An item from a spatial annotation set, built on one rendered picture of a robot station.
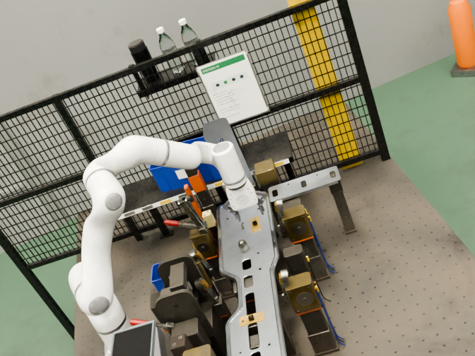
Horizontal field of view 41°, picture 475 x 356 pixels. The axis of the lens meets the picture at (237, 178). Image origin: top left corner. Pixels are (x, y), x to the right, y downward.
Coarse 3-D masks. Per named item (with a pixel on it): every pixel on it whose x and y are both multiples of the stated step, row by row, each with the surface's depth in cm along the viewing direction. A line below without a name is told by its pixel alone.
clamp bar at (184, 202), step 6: (180, 198) 235; (186, 198) 234; (192, 198) 233; (180, 204) 233; (186, 204) 233; (186, 210) 235; (192, 210) 238; (192, 216) 236; (198, 216) 240; (198, 222) 238; (204, 222) 242; (198, 228) 240
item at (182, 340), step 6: (174, 336) 197; (180, 336) 195; (186, 336) 196; (174, 342) 195; (180, 342) 194; (186, 342) 194; (174, 348) 193; (180, 348) 193; (186, 348) 193; (174, 354) 194; (180, 354) 194
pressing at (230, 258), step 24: (240, 216) 249; (264, 216) 244; (264, 240) 233; (240, 264) 227; (264, 264) 223; (240, 288) 217; (264, 288) 213; (240, 312) 209; (264, 312) 205; (240, 336) 200; (264, 336) 197
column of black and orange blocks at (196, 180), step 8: (192, 176) 263; (200, 176) 264; (192, 184) 265; (200, 184) 265; (200, 192) 268; (208, 192) 270; (200, 200) 270; (208, 200) 270; (208, 208) 272; (216, 208) 275; (216, 216) 275; (216, 224) 278
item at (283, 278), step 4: (284, 272) 201; (280, 276) 202; (284, 276) 201; (280, 280) 202; (284, 280) 202; (284, 284) 202; (288, 284) 203; (284, 288) 203; (284, 292) 205; (284, 296) 205; (288, 300) 207
